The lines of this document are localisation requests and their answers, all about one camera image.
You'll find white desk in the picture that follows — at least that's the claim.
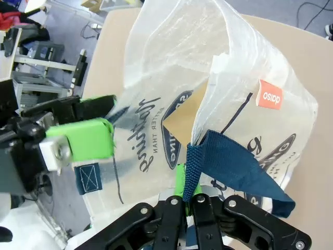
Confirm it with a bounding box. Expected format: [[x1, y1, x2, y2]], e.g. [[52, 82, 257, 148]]
[[0, 27, 23, 82]]

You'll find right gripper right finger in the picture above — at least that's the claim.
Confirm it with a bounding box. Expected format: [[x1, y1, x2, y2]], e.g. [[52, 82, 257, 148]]
[[186, 184, 312, 250]]

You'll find white metal frame bar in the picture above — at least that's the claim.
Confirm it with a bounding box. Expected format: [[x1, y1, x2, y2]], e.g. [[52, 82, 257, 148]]
[[12, 55, 76, 73]]

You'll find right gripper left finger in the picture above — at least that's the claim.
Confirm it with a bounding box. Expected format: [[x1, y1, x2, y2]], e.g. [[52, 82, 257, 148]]
[[75, 164, 187, 250]]

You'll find black white sneaker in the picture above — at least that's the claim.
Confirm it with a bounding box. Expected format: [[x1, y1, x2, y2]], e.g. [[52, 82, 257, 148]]
[[324, 22, 333, 41]]

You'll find red cloth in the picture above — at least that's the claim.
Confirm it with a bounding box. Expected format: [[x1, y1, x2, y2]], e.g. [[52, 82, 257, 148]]
[[0, 10, 30, 27]]

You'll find black white clamp device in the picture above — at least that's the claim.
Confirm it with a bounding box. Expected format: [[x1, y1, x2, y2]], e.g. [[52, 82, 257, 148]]
[[72, 48, 88, 87]]

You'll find translucent white shopping bag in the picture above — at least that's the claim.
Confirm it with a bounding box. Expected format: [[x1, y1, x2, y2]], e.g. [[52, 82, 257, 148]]
[[74, 0, 319, 235]]

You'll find grey equipment box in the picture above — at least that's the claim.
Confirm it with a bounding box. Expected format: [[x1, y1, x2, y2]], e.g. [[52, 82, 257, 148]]
[[32, 41, 65, 63]]

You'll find white power adapter with cable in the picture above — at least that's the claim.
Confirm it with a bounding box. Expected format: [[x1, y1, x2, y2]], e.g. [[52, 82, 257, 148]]
[[80, 20, 105, 40]]

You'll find thin black floor cable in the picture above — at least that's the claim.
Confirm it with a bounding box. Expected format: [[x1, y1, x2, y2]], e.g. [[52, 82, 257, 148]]
[[296, 0, 333, 30]]

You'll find black garment pile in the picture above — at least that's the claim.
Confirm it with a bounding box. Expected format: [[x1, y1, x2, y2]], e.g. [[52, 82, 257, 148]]
[[17, 15, 50, 45]]

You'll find aluminium frame stand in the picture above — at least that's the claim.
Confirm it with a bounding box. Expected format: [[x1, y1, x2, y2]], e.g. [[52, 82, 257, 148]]
[[11, 71, 70, 105]]

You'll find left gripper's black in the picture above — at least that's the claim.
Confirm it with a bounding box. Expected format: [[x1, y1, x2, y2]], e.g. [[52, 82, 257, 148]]
[[0, 79, 117, 196]]

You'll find brown cardboard box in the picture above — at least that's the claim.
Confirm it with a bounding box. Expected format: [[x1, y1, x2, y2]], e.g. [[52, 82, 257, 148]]
[[80, 0, 101, 13]]

